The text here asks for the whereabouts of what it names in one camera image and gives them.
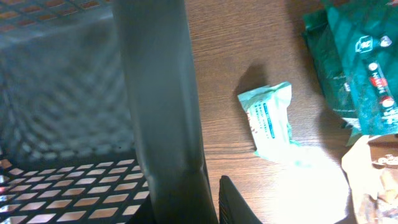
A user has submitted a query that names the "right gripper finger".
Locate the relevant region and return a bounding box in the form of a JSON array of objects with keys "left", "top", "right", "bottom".
[{"left": 218, "top": 175, "right": 262, "bottom": 224}]

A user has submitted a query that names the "light green wipes packet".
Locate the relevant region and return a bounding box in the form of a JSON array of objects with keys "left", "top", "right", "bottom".
[{"left": 238, "top": 82, "right": 310, "bottom": 167}]

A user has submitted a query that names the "beige Pantree snack bag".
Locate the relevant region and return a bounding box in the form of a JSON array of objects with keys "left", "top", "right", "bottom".
[{"left": 341, "top": 134, "right": 397, "bottom": 224}]

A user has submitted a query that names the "grey plastic shopping basket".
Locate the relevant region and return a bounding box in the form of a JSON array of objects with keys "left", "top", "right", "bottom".
[{"left": 1, "top": 0, "right": 218, "bottom": 223}]

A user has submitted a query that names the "green Nescafe coffee bag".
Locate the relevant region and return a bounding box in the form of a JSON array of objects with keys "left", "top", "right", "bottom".
[{"left": 303, "top": 0, "right": 397, "bottom": 145}]

